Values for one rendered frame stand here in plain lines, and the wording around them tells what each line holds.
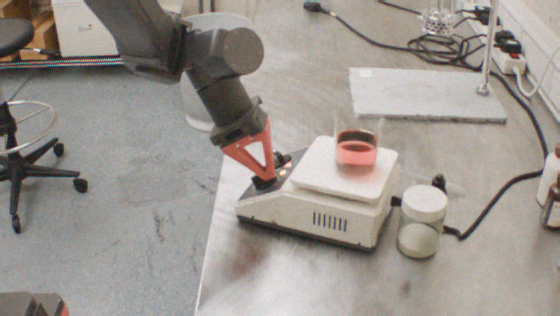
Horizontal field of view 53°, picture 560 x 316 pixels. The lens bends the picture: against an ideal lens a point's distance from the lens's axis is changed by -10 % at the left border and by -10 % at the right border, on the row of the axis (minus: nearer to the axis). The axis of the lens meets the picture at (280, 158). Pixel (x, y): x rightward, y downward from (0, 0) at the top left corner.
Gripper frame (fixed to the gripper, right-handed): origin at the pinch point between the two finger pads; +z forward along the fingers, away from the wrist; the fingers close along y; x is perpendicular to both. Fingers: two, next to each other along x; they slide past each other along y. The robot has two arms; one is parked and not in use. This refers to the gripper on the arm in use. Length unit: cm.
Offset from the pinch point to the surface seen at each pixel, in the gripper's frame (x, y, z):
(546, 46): -55, 41, 16
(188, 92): 51, 160, 10
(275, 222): 1.6, -3.7, 5.6
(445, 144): -24.7, 19.7, 16.2
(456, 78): -34, 44, 15
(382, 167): -14.3, -2.3, 5.5
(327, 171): -7.7, -3.4, 2.2
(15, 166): 110, 113, -5
